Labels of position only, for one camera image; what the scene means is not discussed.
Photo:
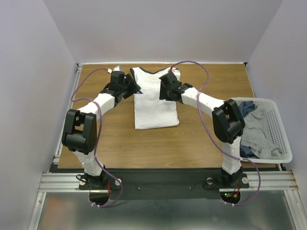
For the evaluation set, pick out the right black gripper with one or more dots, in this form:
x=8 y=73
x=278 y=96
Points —
x=163 y=88

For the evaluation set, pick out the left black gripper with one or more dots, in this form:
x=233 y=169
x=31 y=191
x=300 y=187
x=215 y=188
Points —
x=134 y=87

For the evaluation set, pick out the white graphic tank top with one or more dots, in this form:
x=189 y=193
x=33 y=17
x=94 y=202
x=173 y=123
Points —
x=149 y=111

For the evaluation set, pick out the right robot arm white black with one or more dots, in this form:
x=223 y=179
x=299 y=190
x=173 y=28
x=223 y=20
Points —
x=228 y=123

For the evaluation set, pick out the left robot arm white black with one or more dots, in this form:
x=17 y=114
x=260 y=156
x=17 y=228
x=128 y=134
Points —
x=82 y=127

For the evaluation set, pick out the navy blue tank top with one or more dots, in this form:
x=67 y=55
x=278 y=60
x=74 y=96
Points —
x=245 y=108

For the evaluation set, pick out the grey tank top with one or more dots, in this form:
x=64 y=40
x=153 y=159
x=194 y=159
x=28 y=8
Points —
x=256 y=140

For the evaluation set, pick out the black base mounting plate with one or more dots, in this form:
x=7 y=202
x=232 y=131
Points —
x=163 y=184

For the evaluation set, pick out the white plastic laundry basket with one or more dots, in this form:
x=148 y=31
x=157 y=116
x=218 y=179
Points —
x=276 y=128

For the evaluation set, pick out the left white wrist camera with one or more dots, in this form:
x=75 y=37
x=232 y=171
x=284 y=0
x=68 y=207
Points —
x=116 y=68

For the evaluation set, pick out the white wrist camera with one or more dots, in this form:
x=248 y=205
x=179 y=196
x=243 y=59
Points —
x=176 y=72
x=116 y=68

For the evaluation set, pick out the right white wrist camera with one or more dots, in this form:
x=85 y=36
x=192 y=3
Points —
x=176 y=72

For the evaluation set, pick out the aluminium frame rail left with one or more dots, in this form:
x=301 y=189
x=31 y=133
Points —
x=59 y=147

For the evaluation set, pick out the aluminium frame rail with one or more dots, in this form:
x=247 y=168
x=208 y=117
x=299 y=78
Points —
x=267 y=181
x=59 y=147

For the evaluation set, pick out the aluminium frame rail front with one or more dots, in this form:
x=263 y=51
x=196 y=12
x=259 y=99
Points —
x=267 y=181

